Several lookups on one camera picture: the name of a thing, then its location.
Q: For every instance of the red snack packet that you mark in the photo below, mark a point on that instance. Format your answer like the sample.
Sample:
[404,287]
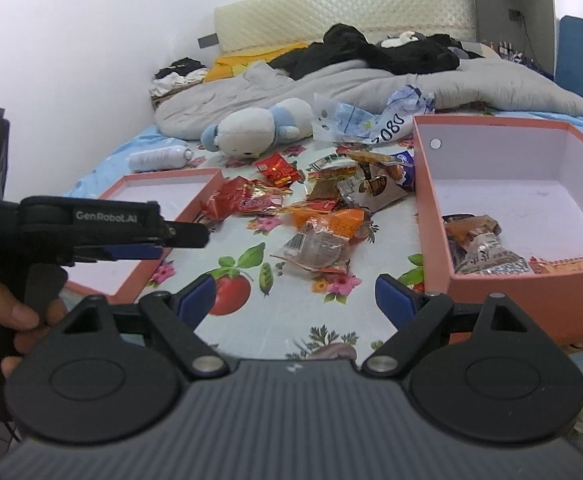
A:
[571,263]

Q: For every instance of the cream quilted headboard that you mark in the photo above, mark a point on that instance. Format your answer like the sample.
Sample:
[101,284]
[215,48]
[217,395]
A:
[346,5]

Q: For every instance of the group of small bottles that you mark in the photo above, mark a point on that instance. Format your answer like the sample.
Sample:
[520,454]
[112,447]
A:
[506,51]

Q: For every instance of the brown snack packet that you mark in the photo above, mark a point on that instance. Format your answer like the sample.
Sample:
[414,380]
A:
[471,232]

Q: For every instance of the white printed snack packet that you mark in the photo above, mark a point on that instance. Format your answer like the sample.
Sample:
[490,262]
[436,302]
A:
[491,260]

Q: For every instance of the dark grey garment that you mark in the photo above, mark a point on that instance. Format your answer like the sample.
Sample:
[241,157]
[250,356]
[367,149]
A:
[454,46]

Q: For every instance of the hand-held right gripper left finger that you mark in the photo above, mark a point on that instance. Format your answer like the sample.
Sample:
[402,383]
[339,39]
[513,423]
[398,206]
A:
[199,294]

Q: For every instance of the black and white clothes pile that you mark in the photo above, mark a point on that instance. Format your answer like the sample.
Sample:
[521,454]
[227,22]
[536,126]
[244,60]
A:
[179,72]

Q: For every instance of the black clothing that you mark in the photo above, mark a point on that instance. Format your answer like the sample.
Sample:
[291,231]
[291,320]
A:
[351,52]

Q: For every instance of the grey wall switch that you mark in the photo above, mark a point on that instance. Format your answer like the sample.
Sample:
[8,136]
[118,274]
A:
[207,40]

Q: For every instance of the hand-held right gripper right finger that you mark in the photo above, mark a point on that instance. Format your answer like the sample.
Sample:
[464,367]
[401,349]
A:
[390,299]

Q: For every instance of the pink box lid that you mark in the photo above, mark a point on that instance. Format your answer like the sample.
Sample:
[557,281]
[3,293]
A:
[171,187]

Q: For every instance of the blue chair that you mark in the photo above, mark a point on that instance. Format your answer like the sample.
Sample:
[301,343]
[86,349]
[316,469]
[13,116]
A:
[576,60]

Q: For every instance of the grey blanket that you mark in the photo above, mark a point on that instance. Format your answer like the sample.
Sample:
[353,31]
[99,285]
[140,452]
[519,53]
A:
[321,85]

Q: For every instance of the pink cardboard box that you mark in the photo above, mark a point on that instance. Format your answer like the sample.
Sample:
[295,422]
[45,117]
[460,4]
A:
[496,305]

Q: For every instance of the blue snack packet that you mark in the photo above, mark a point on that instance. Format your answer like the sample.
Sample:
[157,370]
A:
[405,167]

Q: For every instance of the orange snack packet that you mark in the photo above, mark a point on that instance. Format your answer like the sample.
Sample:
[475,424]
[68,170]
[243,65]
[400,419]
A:
[371,158]

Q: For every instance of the white and blue plush toy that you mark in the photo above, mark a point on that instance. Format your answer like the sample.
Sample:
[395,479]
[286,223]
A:
[251,132]

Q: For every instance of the white plastic bottle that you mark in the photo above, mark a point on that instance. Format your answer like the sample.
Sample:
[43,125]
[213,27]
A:
[156,158]

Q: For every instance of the yellow cloth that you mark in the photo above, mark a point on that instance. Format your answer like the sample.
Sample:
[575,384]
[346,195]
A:
[231,62]

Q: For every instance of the clear printed plastic bag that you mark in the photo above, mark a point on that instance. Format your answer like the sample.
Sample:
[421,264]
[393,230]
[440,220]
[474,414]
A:
[344,120]

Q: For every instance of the floral printed cloth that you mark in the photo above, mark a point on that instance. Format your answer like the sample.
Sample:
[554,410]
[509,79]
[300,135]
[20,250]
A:
[281,305]

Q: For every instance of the crumpled white blue bag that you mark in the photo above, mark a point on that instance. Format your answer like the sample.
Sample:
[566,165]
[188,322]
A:
[401,107]

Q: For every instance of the pile of snack packets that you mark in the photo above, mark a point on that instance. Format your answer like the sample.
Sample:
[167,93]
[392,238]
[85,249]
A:
[331,225]

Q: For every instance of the black wall socket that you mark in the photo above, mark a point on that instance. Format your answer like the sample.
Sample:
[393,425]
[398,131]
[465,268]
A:
[513,13]

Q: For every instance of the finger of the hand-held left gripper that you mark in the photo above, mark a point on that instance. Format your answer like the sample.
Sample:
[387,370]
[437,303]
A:
[131,251]
[186,235]

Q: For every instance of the light blue bed sheet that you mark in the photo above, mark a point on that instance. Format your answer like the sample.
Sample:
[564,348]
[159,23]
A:
[98,169]

